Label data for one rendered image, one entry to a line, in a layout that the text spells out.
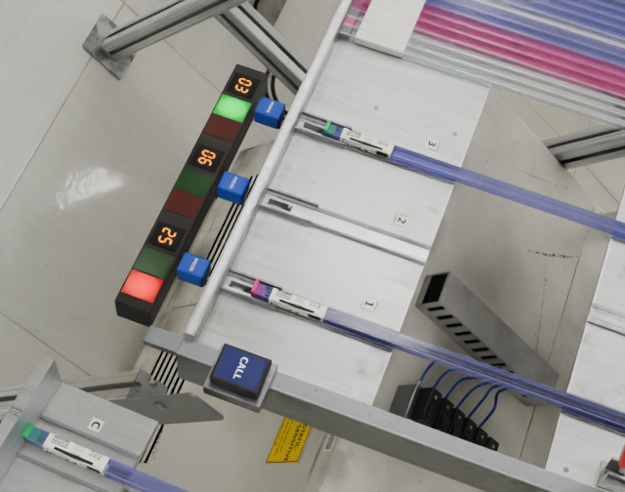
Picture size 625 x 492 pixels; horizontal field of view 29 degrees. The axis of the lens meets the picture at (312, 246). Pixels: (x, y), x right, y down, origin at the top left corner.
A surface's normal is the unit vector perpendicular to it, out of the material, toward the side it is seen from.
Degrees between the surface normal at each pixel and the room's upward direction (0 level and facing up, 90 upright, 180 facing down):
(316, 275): 42
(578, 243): 0
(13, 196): 0
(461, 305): 0
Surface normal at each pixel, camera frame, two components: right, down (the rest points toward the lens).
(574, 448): 0.06, -0.50
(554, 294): 0.67, -0.15
